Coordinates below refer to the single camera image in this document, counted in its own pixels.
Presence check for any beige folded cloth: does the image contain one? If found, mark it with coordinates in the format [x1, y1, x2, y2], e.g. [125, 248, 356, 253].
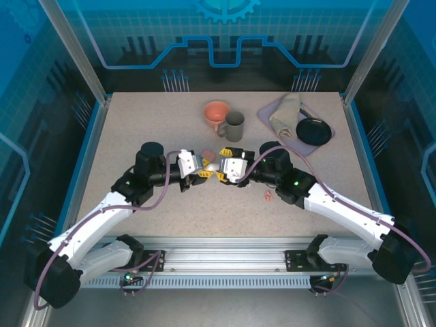
[268, 92, 305, 140]

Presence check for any black round plate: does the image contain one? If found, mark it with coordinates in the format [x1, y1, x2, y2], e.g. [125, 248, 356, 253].
[295, 117, 333, 146]

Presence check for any orange ceramic cup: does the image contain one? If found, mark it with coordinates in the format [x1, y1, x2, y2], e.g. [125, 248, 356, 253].
[203, 100, 232, 133]

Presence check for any pink earbuds charging case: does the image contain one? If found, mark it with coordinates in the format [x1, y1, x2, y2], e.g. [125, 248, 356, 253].
[200, 149, 221, 172]

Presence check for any slotted grey cable duct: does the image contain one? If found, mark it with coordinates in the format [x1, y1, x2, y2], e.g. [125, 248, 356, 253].
[83, 275, 323, 290]

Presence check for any dark metal utensil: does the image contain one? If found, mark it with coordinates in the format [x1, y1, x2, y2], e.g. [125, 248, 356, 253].
[298, 105, 320, 120]

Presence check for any aluminium frame post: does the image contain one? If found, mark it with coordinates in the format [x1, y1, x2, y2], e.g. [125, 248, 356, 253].
[37, 0, 112, 105]
[342, 0, 411, 105]

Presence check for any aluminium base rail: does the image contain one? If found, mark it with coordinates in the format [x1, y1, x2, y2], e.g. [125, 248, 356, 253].
[44, 234, 409, 275]

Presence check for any lilac plastic tray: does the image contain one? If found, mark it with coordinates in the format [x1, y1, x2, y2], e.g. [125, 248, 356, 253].
[257, 93, 337, 157]

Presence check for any grey mug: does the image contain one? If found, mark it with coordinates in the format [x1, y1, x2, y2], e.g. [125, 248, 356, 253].
[217, 110, 246, 143]

